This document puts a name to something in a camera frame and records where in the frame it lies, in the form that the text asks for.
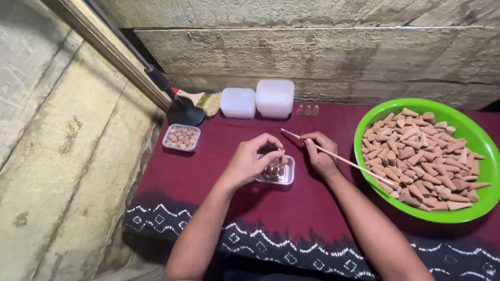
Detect maroon patterned cloth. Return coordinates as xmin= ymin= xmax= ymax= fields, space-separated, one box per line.
xmin=123 ymin=101 xmax=500 ymax=281

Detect heap of brown incense cones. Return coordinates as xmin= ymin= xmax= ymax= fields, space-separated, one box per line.
xmin=361 ymin=108 xmax=492 ymax=212

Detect green plastic basin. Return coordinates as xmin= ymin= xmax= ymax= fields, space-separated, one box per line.
xmin=353 ymin=98 xmax=500 ymax=225

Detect thin wooden stick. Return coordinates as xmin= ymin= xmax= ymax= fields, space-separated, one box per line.
xmin=280 ymin=128 xmax=395 ymax=187

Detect packed cones in full container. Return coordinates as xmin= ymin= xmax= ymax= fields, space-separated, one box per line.
xmin=167 ymin=126 xmax=197 ymax=149

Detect clear half-filled plastic container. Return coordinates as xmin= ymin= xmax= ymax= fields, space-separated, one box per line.
xmin=255 ymin=154 xmax=296 ymax=186

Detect red-tipped wooden paintbrush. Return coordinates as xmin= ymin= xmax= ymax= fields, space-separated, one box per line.
xmin=171 ymin=87 xmax=223 ymax=117

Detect black stand with round base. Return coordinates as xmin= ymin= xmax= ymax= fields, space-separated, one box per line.
xmin=84 ymin=0 xmax=206 ymax=127

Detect upright cones in half-filled container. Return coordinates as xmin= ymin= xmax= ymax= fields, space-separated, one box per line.
xmin=262 ymin=158 xmax=286 ymax=181

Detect small white plastic tub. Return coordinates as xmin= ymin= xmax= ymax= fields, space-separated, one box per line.
xmin=220 ymin=87 xmax=257 ymax=119

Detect pale wooden beam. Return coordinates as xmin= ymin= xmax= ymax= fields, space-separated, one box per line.
xmin=41 ymin=0 xmax=173 ymax=113

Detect person's left hand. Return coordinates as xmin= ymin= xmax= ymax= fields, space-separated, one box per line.
xmin=219 ymin=133 xmax=290 ymax=192

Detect clear full plastic container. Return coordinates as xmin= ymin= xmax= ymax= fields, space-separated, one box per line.
xmin=162 ymin=123 xmax=202 ymax=152

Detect large white plastic tub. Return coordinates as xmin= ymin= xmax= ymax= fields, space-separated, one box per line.
xmin=255 ymin=79 xmax=296 ymax=119

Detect person's right hand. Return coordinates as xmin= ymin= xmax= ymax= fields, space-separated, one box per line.
xmin=300 ymin=131 xmax=340 ymax=180

